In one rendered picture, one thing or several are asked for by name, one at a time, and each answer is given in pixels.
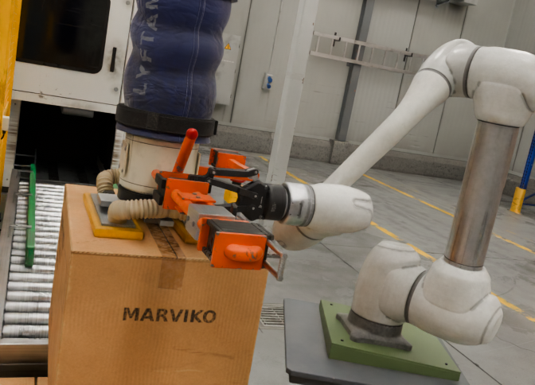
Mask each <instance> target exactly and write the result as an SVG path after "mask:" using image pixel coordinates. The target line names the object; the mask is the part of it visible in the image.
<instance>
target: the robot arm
mask: <svg viewBox="0 0 535 385"><path fill-rule="evenodd" d="M449 96H450V97H463V98H469V99H473V103H474V115H475V118H477V119H478V121H477V124H476V127H475V131H474V137H473V140H472V143H471V149H470V153H469V156H468V159H467V166H466V169H465V173H464V176H463V182H462V185H461V189H460V192H459V198H458V201H457V205H456V209H455V214H454V218H453V221H452V225H451V230H450V234H449V237H448V241H447V247H446V250H445V254H444V256H442V257H441V258H439V259H437V260H436V261H434V262H433V264H432V267H431V268H430V270H429V271H428V270H426V269H425V268H423V267H422V266H421V265H420V263H421V258H420V256H419V255H418V253H417V251H415V250H414V249H413V248H412V247H411V246H409V245H407V244H404V243H398V242H393V241H381V242H380V243H378V244H377V245H376V246H375V247H374V248H373V249H372V250H371V251H370V252H369V254H368V255H367V257H366V259H365V261H364V262H363V264H362V267H361V270H360V273H359V275H358V278H357V283H356V286H355V290H354V293H353V302H352V305H351V309H350V312H349V314H348V313H337V314H336V319H338V320H339V321H340V322H341V323H342V325H343V327H344V328H345V330H346V331H347V332H348V334H349V335H350V339H351V340H352V341H353V342H357V343H367V344H375V345H380V346H385V347H390V348H399V349H402V350H405V351H411V350H412V345H411V344H410V343H409V342H408V341H407V340H405V338H404V337H403V335H402V334H401V333H402V328H403V323H404V322H406V323H409V324H411V325H414V326H416V327H417V328H418V329H421V330H423V331H425V332H426V333H429V334H432V335H433V336H437V337H438V338H441V339H443V340H447V341H450V342H452V343H456V344H464V345H479V344H488V343H490V342H491V341H492V339H493V338H494V336H495V334H496V333H497V331H498V329H499V327H500V324H501V323H502V318H503V312H502V305H501V303H500V301H499V300H498V298H497V297H496V296H494V295H493V294H491V287H490V280H491V279H490V276H489V274H488V272H487V270H486V268H485V267H484V266H483V264H484V261H485V257H486V253H487V249H488V246H489V242H490V237H491V234H492V231H493V227H494V222H495V219H496V215H497V212H498V206H499V204H500V200H501V197H502V191H503V189H504V187H505V183H506V178H507V175H508V172H509V168H510V163H511V160H512V156H513V153H514V147H515V145H516V141H517V136H518V132H519V127H523V126H524V125H525V124H526V123H527V122H528V121H529V118H530V117H531V116H532V114H533V113H534V111H535V55H533V54H531V53H529V52H525V51H521V50H516V49H507V48H501V47H484V46H478V45H475V44H473V43H472V42H470V41H468V40H465V39H456V40H453V41H449V42H447V43H446V44H444V45H442V46H440V47H439V48H437V50H435V51H434V52H433V54H431V55H430V56H429V58H427V59H426V60H425V62H423V64H422V65H421V67H420V69H419V71H418V72H417V73H416V75H415V76H414V78H413V80H412V83H411V85H410V87H409V89H408V91H407V92H406V94H405V96H404V98H403V99H402V101H401V102H400V104H399V105H398V107H397V108H396V109H395V110H394V112H393V113H392V114H391V115H390V116H389V117H388V118H387V119H386V120H385V121H384V122H383V123H382V124H381V125H380V126H379V127H378V128H377V129H376V130H375V131H374V132H373V133H372V134H371V135H370V136H369V137H368V138H367V139H366V140H365V141H364V142H363V143H362V144H361V145H360V146H359V147H358V148H357V149H356V150H355V151H354V152H353V153H352V154H351V155H350V156H349V157H348V158H347V159H346V160H345V161H344V162H343V163H342V164H341V165H340V166H339V167H338V168H337V169H336V170H335V171H334V172H333V173H332V174H331V175H330V176H329V177H328V178H327V179H326V180H325V181H324V182H323V183H318V184H315V185H307V184H298V183H291V182H283V183H282V184H281V185H276V184H269V183H263V182H262V181H260V180H259V178H258V173H259V170H258V169H256V168H254V167H250V168H247V169H229V168H217V167H209V168H208V172H207V174H206V175H203V176H202V175H195V174H190V175H188V179H185V178H178V177H168V178H173V179H181V180H188V181H202V182H208V183H210V184H211V185H214V186H217V187H219V188H222V189H227V190H229V191H232V192H235V193H237V196H238V197H237V200H236V202H232V203H235V204H236V206H237V212H241V213H242V214H243V215H244V216H245V217H246V218H245V220H246V221H248V222H249V223H250V222H251V221H254V220H274V223H273V226H272V234H273V235H274V239H275V241H277V243H278V244H279V245H280V246H282V247H283V248H284V249H286V250H289V251H302V250H305V249H307V248H309V247H313V246H314V245H315V244H317V243H319V242H321V241H322V240H323V239H324V238H326V237H329V236H334V235H341V234H342V233H353V232H356V231H361V230H364V229H366V228H367V227H368V226H369V225H370V223H371V221H372V218H373V203H372V201H371V198H370V196H369V195H368V194H366V193H365V192H362V191H361V190H359V189H355V188H352V187H350V186H351V185H352V184H353V183H354V182H355V181H356V180H358V179H359V178H360V177H361V176H362V175H363V174H364V173H365V172H366V171H368V170H369V169H370V168H371V167H372V166H373V165H374V164H375V163H376V162H377V161H379V160H380V159H381V158H382V157H383V156H384V155H385V154H386V153H388V152H389V151H390V150H391V149H392V148H393V147H394V146H395V145H396V144H397V143H398V142H399V141H400V140H401V139H402V138H403V137H404V136H405V135H406V134H407V133H408V132H409V131H410V130H411V129H412V128H413V127H414V126H415V125H416V124H417V123H418V122H419V121H420V120H422V119H423V118H424V117H425V116H426V115H427V114H429V113H430V112H431V111H433V110H434V109H435V108H436V107H438V106H439V105H440V104H441V103H443V102H444V101H445V100H446V99H447V98H448V97H449ZM214 176H224V177H247V178H248V179H250V180H252V181H251V182H249V183H247V184H246V185H244V186H240V185H234V184H232V183H229V182H227V181H222V180H219V179H216V178H214ZM215 206H222V207H224V208H226V209H227V210H228V211H229V212H230V208H231V203H230V204H215Z"/></svg>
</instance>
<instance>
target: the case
mask: <svg viewBox="0 0 535 385"><path fill-rule="evenodd" d="M84 193H97V188H96V187H94V186H86V185H70V184H65V187H64V199H63V205H62V212H61V224H60V230H59V237H58V244H57V256H56V263H55V270H54V276H53V288H52V295H51V302H50V309H49V351H48V385H248V381H249V376H250V371H251V366H252V358H253V354H254V349H255V345H256V337H257V333H258V328H259V323H260V315H261V310H262V306H263V301H264V293H265V289H266V284H267V280H268V270H267V269H265V268H264V269H261V270H242V269H229V268H214V267H211V266H210V263H211V262H210V261H209V259H208V258H207V257H206V255H205V254H204V253H203V252H202V251H198V250H197V244H188V243H185V242H184V241H183V239H182V238H181V236H180V235H179V234H178V233H177V232H176V231H175V229H174V228H173V227H168V226H160V225H159V224H153V223H144V222H143V220H142V219H140V218H138V219H136V218H135V219H136V220H137V222H138V224H139V226H140V227H141V229H142V230H143V239H142V240H132V239H109V238H98V237H95V236H94V234H93V231H92V226H91V224H90V220H89V218H88V213H87V210H86V208H85V205H84V200H83V195H84ZM97 194H98V193H97Z"/></svg>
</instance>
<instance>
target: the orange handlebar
mask: <svg viewBox="0 0 535 385"><path fill-rule="evenodd" d="M228 166H229V167H230V168H232V169H247V168H248V167H247V166H245V165H243V164H241V163H239V162H238V161H236V160H234V159H228ZM208 168H209V167H207V166H200V165H199V170H198V175H202V176H203V175H206V174H207V172H208ZM159 171H160V170H158V169H154V170H153V171H152V173H151V176H152V177H153V178H154V179H155V175H156V173H159ZM214 177H220V178H228V179H235V180H242V181H252V180H250V179H248V178H247V177H224V176H214ZM170 195H171V198H172V200H173V201H174V202H175V203H176V204H177V205H178V206H174V207H175V208H176V210H177V211H178V212H179V213H180V214H182V215H187V213H188V207H189V204H192V202H191V200H192V201H193V202H194V203H195V204H205V205H213V206H215V205H214V204H213V203H216V201H215V200H214V199H213V198H212V197H211V196H210V195H204V194H201V193H200V192H193V193H188V192H181V191H180V190H178V189H175V190H173V191H172V192H171V194H170ZM197 226H198V228H199V229H200V226H201V218H200V219H199V220H198V222H197ZM224 253H225V256H226V257H227V258H229V259H231V260H235V261H239V262H255V261H258V260H259V259H260V258H261V257H262V256H263V254H264V251H263V249H262V248H261V247H259V246H243V245H238V244H230V245H228V246H227V247H226V248H225V250H224Z"/></svg>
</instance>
